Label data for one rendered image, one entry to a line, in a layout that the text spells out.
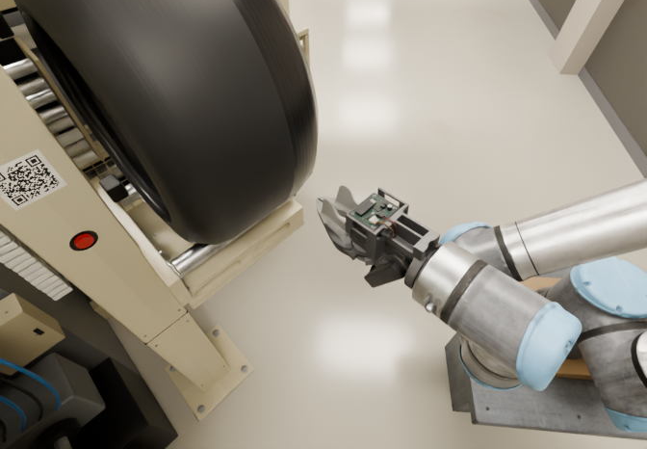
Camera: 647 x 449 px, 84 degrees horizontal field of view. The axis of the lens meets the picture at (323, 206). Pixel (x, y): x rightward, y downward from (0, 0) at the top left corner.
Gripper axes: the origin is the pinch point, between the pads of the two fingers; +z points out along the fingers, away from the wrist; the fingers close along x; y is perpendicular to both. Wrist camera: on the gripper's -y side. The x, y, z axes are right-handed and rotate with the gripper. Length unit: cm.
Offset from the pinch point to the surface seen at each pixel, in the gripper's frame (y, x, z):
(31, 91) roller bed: 8, 23, 68
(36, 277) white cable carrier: -7, 41, 31
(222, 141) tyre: 14.3, 9.2, 8.7
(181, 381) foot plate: -108, 42, 53
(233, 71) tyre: 21.3, 3.5, 11.2
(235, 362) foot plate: -109, 22, 44
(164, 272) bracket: -16.6, 24.4, 23.7
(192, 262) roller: -20.1, 18.8, 24.6
